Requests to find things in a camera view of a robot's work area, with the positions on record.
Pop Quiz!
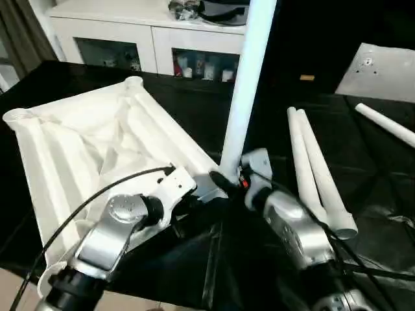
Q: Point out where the black work mat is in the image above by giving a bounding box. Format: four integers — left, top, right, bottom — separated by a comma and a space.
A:
0, 60, 415, 311

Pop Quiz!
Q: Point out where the white plastic table top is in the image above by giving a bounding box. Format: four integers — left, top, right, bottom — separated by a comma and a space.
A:
2, 76, 229, 300

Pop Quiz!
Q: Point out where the black rice cooker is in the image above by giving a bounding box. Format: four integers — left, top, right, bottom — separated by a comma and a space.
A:
197, 0, 251, 27

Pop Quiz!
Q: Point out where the grey curtain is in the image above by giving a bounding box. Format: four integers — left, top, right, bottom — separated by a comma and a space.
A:
0, 0, 60, 77

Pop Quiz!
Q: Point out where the dark tangled clutter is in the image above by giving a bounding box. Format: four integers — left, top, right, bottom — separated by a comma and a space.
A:
167, 0, 204, 22

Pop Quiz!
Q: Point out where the white cabinet with glass doors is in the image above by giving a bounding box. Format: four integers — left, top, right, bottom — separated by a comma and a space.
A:
44, 0, 248, 83

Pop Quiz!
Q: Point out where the white plastic bag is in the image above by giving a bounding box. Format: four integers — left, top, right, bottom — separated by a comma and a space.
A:
335, 42, 415, 104

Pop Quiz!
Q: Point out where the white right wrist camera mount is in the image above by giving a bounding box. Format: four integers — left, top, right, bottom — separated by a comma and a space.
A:
239, 147, 274, 213

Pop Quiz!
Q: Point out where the white plastic table leg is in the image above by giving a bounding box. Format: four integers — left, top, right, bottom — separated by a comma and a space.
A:
219, 0, 278, 187
287, 106, 333, 226
355, 102, 415, 149
296, 108, 359, 240

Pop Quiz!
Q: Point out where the black cabinet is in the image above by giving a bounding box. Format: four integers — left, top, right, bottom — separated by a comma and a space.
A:
246, 0, 415, 98

